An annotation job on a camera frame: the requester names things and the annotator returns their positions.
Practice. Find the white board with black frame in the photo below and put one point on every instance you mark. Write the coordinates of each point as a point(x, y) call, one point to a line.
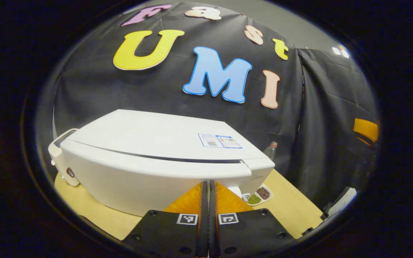
point(341, 202)

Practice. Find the white divided dish of beans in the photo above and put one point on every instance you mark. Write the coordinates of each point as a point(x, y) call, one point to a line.
point(260, 195)

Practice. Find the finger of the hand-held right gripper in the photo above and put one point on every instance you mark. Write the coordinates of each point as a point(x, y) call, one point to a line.
point(366, 129)
point(364, 140)

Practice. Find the white microwave oven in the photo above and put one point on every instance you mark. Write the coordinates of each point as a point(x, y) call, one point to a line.
point(149, 143)

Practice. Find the clear bottle with red label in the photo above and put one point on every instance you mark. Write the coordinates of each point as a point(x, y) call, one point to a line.
point(271, 150)

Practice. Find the white toaster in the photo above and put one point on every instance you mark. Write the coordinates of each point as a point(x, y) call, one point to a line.
point(61, 157)

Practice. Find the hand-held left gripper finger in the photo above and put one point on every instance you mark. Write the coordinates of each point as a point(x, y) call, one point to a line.
point(204, 222)
point(212, 222)

